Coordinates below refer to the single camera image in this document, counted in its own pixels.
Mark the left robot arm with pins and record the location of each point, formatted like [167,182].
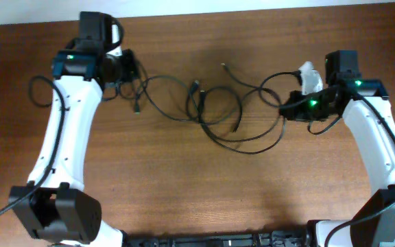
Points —
[52,206]

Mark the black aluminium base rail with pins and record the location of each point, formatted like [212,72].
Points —
[218,240]

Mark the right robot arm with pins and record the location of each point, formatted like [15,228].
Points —
[366,110]

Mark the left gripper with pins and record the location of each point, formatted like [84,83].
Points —
[128,57]

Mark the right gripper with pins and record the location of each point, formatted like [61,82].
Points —
[295,113]

